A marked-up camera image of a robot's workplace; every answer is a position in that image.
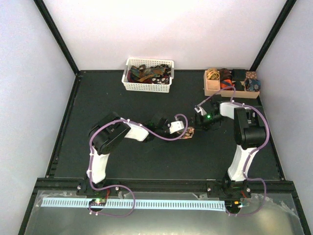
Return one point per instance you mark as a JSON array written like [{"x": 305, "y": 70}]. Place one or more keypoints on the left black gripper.
[{"x": 175, "y": 135}]

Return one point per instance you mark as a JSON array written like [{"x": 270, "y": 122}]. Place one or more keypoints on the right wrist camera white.
[{"x": 200, "y": 110}]

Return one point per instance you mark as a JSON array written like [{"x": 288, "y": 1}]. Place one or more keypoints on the wooden compartment tray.
[{"x": 213, "y": 86}]

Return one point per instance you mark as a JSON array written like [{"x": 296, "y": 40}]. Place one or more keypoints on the black rolled tie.
[
  {"x": 238, "y": 74},
  {"x": 239, "y": 86}
]

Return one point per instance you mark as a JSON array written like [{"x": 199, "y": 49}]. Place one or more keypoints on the left black frame post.
[{"x": 41, "y": 6}]

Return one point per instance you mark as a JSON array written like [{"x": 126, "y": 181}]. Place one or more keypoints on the clear acrylic sheet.
[{"x": 274, "y": 214}]

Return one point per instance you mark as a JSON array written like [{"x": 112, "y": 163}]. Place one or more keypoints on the dark red rolled tie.
[{"x": 225, "y": 74}]

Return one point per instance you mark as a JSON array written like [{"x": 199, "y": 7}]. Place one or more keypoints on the white slotted cable duct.
[{"x": 141, "y": 204}]

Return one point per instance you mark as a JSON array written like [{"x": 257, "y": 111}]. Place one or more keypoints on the paisley patterned necktie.
[{"x": 187, "y": 134}]

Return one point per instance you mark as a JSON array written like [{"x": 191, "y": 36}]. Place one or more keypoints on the white plastic basket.
[{"x": 157, "y": 88}]

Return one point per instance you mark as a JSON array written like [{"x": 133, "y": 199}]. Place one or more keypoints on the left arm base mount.
[{"x": 84, "y": 189}]

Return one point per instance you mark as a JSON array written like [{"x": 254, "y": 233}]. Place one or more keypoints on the black rolled tie front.
[{"x": 239, "y": 86}]

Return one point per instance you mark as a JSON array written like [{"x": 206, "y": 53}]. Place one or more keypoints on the orange blue rolled tie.
[{"x": 226, "y": 84}]

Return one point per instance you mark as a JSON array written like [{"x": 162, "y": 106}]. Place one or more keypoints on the right black frame post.
[{"x": 285, "y": 11}]

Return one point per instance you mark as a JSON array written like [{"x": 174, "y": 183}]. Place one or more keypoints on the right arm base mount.
[{"x": 230, "y": 190}]

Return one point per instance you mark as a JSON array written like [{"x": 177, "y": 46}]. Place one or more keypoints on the black frame post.
[
  {"x": 285, "y": 11},
  {"x": 41, "y": 6}
]

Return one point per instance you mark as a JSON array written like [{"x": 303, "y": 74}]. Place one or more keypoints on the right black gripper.
[{"x": 201, "y": 123}]

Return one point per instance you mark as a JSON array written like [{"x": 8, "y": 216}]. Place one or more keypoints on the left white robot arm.
[{"x": 110, "y": 131}]

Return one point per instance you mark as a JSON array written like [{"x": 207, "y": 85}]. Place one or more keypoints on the pile of ties in basket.
[{"x": 153, "y": 75}]

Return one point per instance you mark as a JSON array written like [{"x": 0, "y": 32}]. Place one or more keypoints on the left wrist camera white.
[{"x": 176, "y": 126}]

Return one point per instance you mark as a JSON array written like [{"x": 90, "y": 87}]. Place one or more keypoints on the blue patterned rolled tie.
[{"x": 253, "y": 85}]

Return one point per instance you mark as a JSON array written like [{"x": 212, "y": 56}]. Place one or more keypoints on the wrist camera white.
[
  {"x": 200, "y": 110},
  {"x": 176, "y": 126}
]

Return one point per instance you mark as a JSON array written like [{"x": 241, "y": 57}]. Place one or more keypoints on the brown patterned rolled tie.
[{"x": 251, "y": 75}]

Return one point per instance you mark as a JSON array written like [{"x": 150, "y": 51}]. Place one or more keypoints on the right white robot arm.
[{"x": 251, "y": 133}]

